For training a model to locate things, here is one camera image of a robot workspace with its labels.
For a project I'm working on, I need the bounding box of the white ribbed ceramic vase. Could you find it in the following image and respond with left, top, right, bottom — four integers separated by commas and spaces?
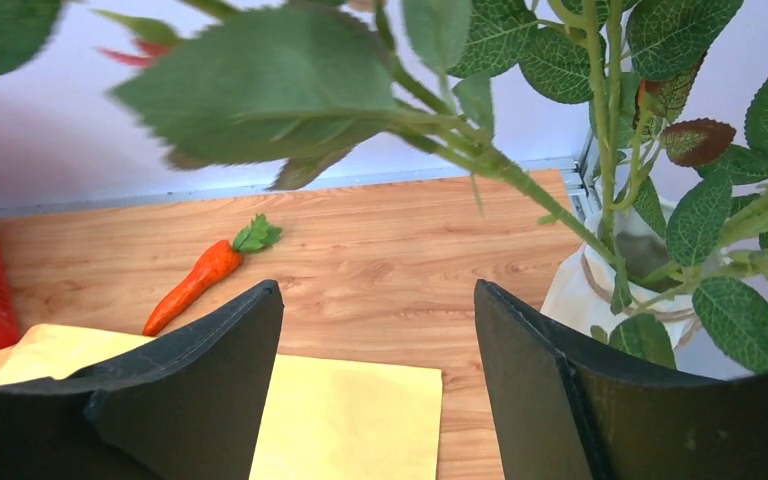
540, 195, 768, 382

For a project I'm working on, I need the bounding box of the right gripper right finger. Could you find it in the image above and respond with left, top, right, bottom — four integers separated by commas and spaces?
474, 280, 768, 479

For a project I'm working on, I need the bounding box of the pale pink rose stem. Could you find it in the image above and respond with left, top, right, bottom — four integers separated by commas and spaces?
0, 0, 637, 317

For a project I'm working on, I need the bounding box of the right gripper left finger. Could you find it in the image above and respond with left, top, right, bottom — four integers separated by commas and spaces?
0, 280, 284, 479

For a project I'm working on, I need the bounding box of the orange toy carrot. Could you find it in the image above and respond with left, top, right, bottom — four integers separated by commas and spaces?
142, 213, 283, 337

